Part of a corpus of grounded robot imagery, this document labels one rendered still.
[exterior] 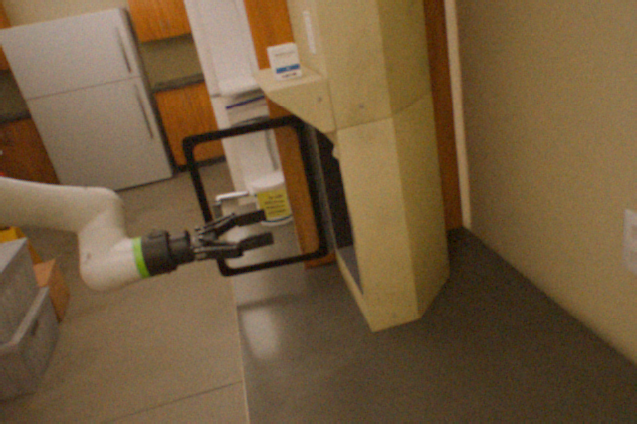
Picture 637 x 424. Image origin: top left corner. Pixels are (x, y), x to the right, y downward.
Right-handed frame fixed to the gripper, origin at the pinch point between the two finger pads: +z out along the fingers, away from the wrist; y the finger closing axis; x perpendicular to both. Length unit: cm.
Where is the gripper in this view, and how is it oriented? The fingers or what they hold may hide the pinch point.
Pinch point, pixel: (264, 226)
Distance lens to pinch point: 119.0
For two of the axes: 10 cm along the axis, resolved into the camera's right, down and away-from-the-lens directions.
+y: -2.1, -3.5, 9.1
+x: 1.8, 9.0, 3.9
